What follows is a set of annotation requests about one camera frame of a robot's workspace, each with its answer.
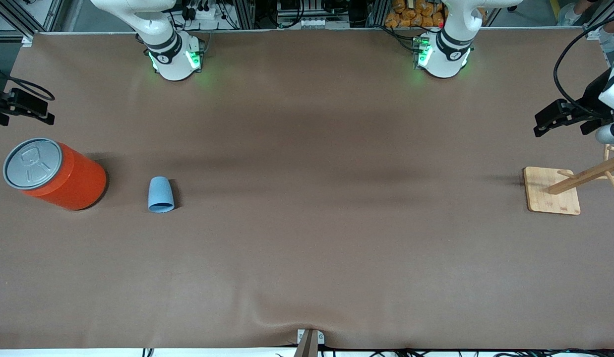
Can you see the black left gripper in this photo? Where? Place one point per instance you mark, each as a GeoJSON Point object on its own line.
{"type": "Point", "coordinates": [590, 100]}

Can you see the light blue plastic cup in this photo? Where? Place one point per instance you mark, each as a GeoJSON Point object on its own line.
{"type": "Point", "coordinates": [160, 196]}

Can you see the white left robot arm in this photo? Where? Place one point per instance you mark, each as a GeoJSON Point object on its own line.
{"type": "Point", "coordinates": [451, 49]}

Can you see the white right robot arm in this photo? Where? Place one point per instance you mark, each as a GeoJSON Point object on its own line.
{"type": "Point", "coordinates": [173, 59]}

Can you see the wooden cup stand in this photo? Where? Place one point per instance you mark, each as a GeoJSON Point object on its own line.
{"type": "Point", "coordinates": [550, 198]}

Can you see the orange can with grey lid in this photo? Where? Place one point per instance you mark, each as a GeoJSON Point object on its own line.
{"type": "Point", "coordinates": [74, 178]}

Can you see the white sneaker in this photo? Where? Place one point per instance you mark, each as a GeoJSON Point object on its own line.
{"type": "Point", "coordinates": [570, 15]}

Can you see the orange snack bag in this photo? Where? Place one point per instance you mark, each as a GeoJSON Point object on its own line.
{"type": "Point", "coordinates": [411, 12]}

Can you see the white power strip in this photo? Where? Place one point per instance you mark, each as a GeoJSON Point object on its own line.
{"type": "Point", "coordinates": [314, 22]}
{"type": "Point", "coordinates": [203, 12]}

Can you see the brown table cover sheet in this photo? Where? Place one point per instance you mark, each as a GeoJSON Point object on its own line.
{"type": "Point", "coordinates": [307, 258]}

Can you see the brown mounting bar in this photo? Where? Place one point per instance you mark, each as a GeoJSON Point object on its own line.
{"type": "Point", "coordinates": [307, 347]}

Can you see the aluminium frame post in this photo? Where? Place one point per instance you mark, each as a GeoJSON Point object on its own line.
{"type": "Point", "coordinates": [602, 17]}
{"type": "Point", "coordinates": [243, 12]}
{"type": "Point", "coordinates": [34, 15]}
{"type": "Point", "coordinates": [377, 12]}

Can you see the grey metal bracket plate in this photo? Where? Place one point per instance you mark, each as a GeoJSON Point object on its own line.
{"type": "Point", "coordinates": [321, 338]}

